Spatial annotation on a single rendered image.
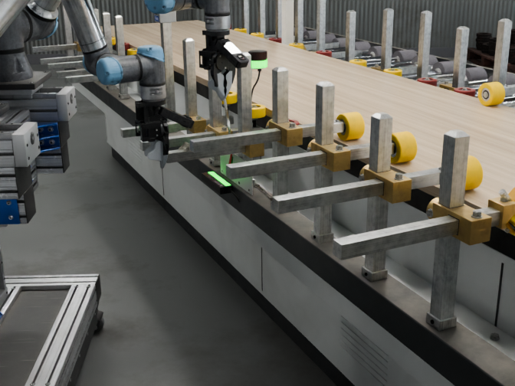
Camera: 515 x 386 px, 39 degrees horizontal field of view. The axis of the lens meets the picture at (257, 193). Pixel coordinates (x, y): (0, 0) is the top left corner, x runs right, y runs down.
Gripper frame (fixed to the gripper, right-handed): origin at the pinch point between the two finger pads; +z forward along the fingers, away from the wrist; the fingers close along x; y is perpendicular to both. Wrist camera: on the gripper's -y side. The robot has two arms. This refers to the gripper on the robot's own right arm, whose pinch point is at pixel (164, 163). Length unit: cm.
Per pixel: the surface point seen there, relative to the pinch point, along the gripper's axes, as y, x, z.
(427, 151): -62, 45, -7
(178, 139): -12.9, -23.5, 0.0
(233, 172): -1, 51, -12
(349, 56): -137, -114, -5
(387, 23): -136, -82, -25
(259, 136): -19.5, 26.5, -12.4
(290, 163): -16, 51, -12
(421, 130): -75, 27, -7
